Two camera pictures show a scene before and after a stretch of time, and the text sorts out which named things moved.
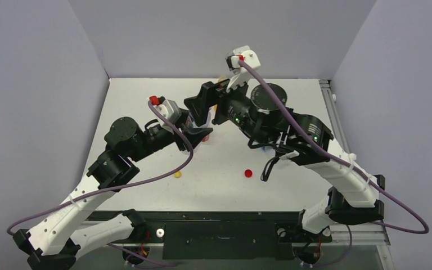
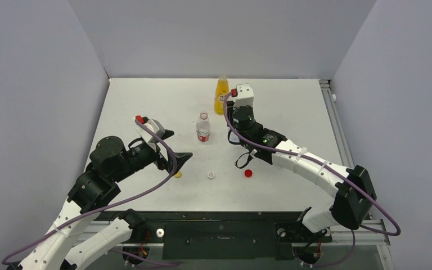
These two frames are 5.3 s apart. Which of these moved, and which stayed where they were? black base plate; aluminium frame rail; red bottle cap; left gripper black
Moved: left gripper black
Stayed: red bottle cap; aluminium frame rail; black base plate
